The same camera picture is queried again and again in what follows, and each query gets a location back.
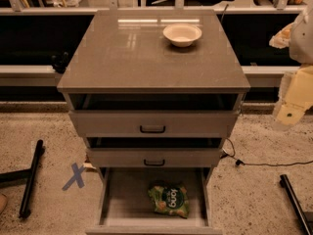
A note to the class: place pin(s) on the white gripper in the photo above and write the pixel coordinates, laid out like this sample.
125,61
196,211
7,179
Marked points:
303,41

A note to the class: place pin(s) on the green rice chip bag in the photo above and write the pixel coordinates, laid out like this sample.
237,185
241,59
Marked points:
170,200

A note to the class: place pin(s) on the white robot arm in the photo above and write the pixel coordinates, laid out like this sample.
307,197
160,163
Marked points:
298,37

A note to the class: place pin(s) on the top grey drawer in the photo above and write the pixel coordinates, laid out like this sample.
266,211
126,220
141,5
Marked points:
184,115

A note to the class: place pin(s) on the grey drawer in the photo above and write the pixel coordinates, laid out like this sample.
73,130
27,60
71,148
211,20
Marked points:
126,208
177,152
184,115

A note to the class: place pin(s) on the grey drawer cabinet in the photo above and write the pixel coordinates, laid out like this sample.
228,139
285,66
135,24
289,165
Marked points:
125,52

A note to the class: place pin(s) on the bottom grey drawer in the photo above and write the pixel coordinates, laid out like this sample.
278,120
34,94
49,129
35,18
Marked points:
126,208

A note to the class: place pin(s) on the middle grey drawer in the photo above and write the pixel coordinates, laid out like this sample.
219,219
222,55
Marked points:
177,152

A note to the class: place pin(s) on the black stand leg right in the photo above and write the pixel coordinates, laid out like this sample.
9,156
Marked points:
305,218

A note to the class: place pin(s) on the black stand leg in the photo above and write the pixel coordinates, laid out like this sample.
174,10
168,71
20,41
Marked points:
305,218
29,175

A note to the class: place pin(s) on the white paper bowl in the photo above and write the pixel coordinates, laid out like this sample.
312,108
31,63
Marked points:
182,34

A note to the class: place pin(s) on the blue tape cross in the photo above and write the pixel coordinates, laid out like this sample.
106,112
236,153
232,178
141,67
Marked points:
76,177

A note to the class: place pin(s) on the black stand leg left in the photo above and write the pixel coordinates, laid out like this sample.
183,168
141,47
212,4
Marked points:
29,175

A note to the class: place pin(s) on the black top drawer handle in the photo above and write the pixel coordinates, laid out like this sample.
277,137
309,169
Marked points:
152,129

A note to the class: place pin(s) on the black drawer handle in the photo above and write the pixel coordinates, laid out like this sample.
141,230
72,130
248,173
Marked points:
152,129
154,163

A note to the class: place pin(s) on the black middle drawer handle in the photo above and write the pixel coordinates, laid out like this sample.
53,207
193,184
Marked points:
154,163

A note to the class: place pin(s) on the black clamp on rail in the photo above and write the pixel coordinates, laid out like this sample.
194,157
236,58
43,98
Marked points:
60,62

